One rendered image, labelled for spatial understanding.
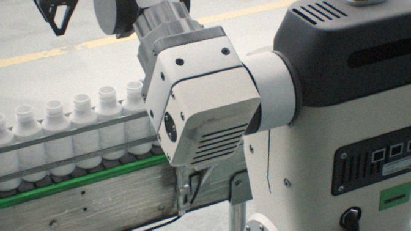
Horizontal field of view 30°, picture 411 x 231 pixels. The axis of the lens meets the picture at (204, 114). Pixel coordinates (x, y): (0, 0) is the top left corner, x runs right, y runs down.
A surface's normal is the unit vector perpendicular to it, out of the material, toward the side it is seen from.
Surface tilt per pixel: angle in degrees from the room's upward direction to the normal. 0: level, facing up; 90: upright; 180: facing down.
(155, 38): 52
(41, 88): 0
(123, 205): 90
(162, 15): 33
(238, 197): 90
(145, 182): 90
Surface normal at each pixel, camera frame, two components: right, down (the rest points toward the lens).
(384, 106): 0.44, 0.45
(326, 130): 0.22, 0.50
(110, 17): -0.87, 0.18
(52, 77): -0.01, -0.86
